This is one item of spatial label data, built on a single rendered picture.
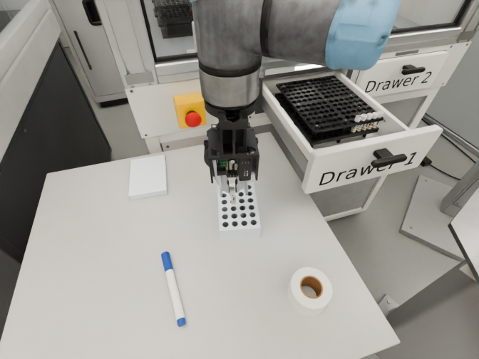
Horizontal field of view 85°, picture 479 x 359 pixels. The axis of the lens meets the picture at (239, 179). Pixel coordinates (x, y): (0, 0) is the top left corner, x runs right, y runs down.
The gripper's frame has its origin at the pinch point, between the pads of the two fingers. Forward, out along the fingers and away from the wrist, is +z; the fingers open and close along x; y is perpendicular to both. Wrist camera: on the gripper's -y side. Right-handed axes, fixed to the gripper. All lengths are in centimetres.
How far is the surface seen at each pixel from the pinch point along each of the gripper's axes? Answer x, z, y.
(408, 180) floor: 118, 86, -70
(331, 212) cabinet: 53, 74, -42
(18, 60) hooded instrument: -63, -3, -55
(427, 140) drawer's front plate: 40.9, -3.7, -5.3
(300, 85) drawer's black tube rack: 20.9, -2.9, -31.7
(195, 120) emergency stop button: -7.4, -1.1, -20.4
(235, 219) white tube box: 0.3, 7.0, 3.4
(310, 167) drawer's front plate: 15.1, -2.8, -0.6
